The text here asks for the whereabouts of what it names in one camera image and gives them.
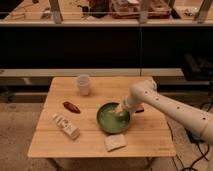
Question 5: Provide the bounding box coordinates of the light wooden table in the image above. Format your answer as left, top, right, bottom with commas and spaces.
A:
28, 77, 176, 159

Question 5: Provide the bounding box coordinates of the brown tray on shelf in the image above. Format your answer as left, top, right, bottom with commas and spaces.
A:
110, 0, 171, 18

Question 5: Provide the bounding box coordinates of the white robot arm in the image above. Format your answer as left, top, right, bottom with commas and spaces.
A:
116, 80, 213, 145

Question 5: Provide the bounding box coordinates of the reddish brown oblong object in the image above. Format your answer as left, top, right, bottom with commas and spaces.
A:
63, 101, 80, 114

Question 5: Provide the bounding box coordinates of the green ceramic bowl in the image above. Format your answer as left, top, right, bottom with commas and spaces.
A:
96, 102, 131, 134

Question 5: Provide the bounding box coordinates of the translucent plastic cup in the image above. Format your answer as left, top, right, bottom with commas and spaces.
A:
76, 74, 90, 96

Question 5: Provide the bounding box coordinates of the black box on floor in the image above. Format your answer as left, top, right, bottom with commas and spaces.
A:
186, 130, 203, 143

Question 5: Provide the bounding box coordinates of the black floor cable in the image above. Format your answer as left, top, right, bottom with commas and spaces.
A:
169, 123, 213, 171

